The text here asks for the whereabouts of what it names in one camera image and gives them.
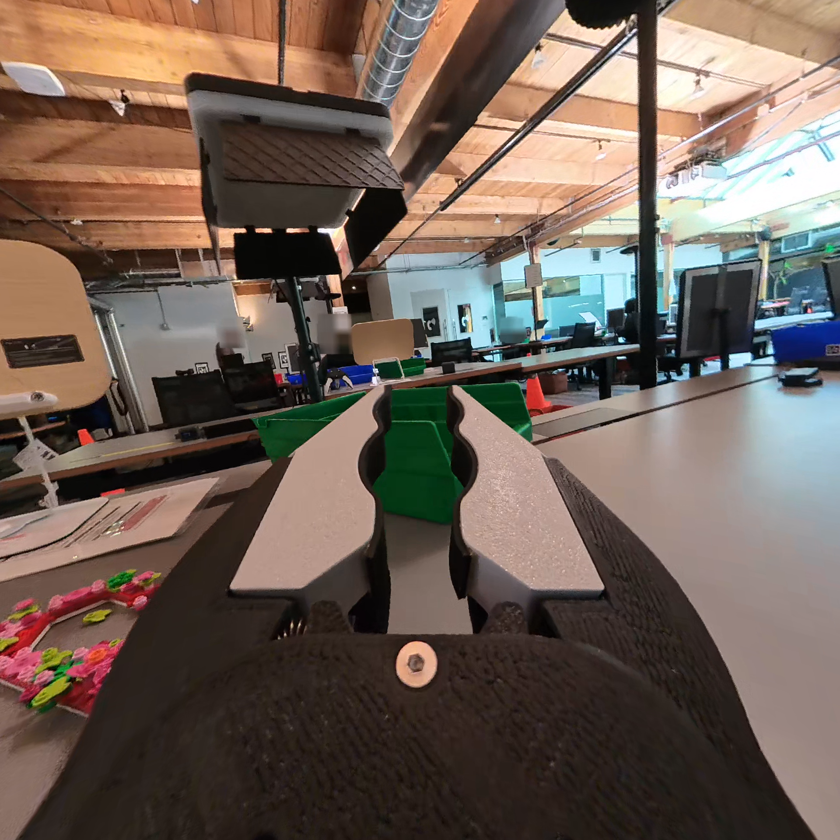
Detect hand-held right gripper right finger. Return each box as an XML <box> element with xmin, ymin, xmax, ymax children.
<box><xmin>448</xmin><ymin>385</ymin><xmax>605</xmax><ymax>632</ymax></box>

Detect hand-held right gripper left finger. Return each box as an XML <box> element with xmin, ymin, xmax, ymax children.
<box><xmin>230</xmin><ymin>385</ymin><xmax>393</xmax><ymax>634</ymax></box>

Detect large red lego heart section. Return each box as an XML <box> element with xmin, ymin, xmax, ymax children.
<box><xmin>0</xmin><ymin>569</ymin><xmax>162</xmax><ymax>717</ymax></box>

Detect large green plastic bin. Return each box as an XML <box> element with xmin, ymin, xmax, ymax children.
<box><xmin>252</xmin><ymin>384</ymin><xmax>534</xmax><ymax>526</ymax></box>

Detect blue plastic bins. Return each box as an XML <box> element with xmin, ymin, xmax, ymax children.
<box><xmin>286</xmin><ymin>364</ymin><xmax>375</xmax><ymax>389</ymax></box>

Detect black tripod pole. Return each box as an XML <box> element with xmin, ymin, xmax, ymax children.
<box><xmin>285</xmin><ymin>276</ymin><xmax>326</xmax><ymax>403</ymax></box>

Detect computer monitor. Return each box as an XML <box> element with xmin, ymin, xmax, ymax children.
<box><xmin>675</xmin><ymin>259</ymin><xmax>763</xmax><ymax>377</ymax></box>

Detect blue storage bin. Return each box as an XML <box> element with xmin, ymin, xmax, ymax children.
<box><xmin>770</xmin><ymin>321</ymin><xmax>840</xmax><ymax>369</ymax></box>

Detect overhead light panel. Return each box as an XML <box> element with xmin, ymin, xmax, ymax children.
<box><xmin>185</xmin><ymin>72</ymin><xmax>408</xmax><ymax>280</ymax></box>

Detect black vertical pole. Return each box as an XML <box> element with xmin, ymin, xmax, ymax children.
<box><xmin>566</xmin><ymin>0</ymin><xmax>660</xmax><ymax>389</ymax></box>

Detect silver ventilation duct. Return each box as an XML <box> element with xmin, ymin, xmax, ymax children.
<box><xmin>359</xmin><ymin>0</ymin><xmax>440</xmax><ymax>106</ymax></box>

